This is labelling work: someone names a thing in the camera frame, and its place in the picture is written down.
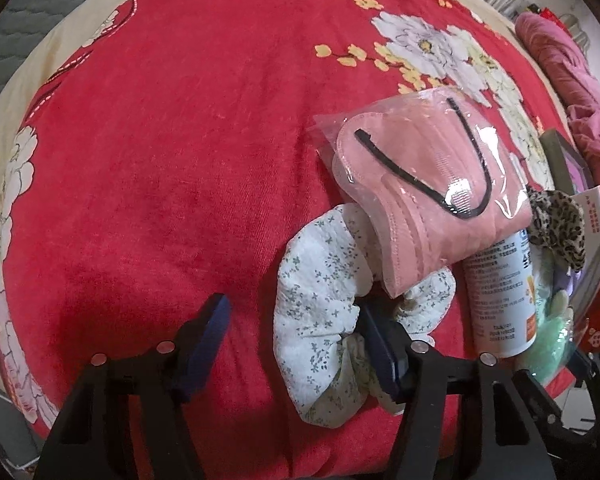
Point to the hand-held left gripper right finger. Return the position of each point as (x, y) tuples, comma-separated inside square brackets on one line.
[(380, 355)]

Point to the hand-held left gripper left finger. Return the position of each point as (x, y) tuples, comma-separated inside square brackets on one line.
[(205, 345)]

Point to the pink face mask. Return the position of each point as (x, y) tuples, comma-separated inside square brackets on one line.
[(420, 185)]

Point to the red cardboard box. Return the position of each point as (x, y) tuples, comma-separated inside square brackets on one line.
[(597, 330)]

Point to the red floral blanket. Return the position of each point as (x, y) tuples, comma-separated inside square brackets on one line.
[(180, 160)]

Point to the white floral scrunchie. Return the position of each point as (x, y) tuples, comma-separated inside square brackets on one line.
[(320, 285)]

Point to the red bags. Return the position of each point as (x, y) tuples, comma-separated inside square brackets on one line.
[(542, 11)]

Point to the grey quilted headboard cover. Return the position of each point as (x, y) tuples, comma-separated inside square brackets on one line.
[(10, 15)]

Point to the green puff in clear bag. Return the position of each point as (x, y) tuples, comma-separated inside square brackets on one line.
[(550, 345)]

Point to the white supplement bottle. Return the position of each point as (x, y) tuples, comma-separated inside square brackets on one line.
[(500, 305)]

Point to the leopard print scrunchie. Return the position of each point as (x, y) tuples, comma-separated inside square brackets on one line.
[(555, 220)]

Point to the dark framed pink picture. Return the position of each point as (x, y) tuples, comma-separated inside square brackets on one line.
[(575, 170)]

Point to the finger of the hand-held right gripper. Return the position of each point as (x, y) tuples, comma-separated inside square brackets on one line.
[(592, 372), (540, 395)]

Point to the pink quilt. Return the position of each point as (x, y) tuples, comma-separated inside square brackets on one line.
[(585, 90)]

